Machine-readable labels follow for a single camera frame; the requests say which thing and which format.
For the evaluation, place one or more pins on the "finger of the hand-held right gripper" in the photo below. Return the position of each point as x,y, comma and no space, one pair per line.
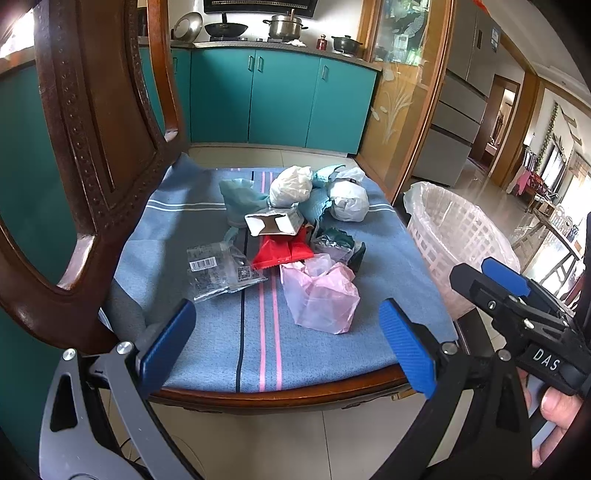
505,277
475,288

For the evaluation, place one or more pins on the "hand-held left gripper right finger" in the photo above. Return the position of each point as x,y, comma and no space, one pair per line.
406,350

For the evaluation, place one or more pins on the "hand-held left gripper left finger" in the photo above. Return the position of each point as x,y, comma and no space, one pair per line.
168,346

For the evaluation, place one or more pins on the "white plastic lattice basket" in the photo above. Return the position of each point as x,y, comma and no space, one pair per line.
443,230

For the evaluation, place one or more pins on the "clear barcode plastic packet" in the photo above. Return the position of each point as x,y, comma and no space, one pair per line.
207,267

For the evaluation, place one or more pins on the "pink plastic bag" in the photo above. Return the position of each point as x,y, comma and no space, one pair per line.
318,300

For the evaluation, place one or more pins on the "dark green wrapper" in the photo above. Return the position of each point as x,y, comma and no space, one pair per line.
355,251

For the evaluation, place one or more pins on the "small clear wrapper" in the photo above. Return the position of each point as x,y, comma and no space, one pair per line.
330,247

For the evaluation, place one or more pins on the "red wrapper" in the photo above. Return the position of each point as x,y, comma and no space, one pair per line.
277,251

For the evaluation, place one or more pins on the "grey-white knotted plastic bag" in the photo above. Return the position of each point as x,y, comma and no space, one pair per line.
348,201

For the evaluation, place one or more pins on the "teal plastic bag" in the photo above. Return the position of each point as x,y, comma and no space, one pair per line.
240,198
318,203

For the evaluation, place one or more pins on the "white torn carton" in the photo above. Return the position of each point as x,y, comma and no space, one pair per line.
288,224

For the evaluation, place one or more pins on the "white plastic bag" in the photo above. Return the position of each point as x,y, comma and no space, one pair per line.
291,187

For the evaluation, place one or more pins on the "person's right hand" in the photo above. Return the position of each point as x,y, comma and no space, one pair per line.
554,410

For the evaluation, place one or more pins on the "blue striped cloth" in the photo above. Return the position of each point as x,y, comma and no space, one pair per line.
207,332

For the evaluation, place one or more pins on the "wooden bench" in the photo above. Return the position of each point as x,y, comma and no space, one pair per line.
554,230

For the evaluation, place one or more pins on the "pink garment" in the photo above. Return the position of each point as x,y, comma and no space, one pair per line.
522,181

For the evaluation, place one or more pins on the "white lined waste basket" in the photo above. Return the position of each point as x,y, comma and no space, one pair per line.
415,196

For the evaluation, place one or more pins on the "brown wooden door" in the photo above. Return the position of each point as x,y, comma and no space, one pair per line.
498,129

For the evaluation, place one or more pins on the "green leaf garland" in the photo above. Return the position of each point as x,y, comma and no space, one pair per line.
549,134

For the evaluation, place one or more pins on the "grey refrigerator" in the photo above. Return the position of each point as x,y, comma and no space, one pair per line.
461,106

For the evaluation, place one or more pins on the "wooden framed glass door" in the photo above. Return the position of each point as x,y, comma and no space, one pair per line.
406,92

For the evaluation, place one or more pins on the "dark wooden chair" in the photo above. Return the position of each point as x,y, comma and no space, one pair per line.
92,138

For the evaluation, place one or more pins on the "teal kitchen base cabinet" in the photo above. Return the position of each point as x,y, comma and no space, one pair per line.
286,97

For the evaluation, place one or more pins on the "black lidded pot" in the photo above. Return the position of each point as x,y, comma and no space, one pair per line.
347,45

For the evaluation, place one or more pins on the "red canister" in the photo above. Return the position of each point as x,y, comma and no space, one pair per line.
322,43

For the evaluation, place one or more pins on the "steel pan lid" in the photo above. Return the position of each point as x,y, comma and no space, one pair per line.
187,26

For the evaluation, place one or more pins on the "black wok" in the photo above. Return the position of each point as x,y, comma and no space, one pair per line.
226,29

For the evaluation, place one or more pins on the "steel stock pot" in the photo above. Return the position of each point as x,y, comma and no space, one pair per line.
284,26

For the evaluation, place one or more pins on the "black range hood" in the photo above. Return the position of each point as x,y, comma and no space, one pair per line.
258,5

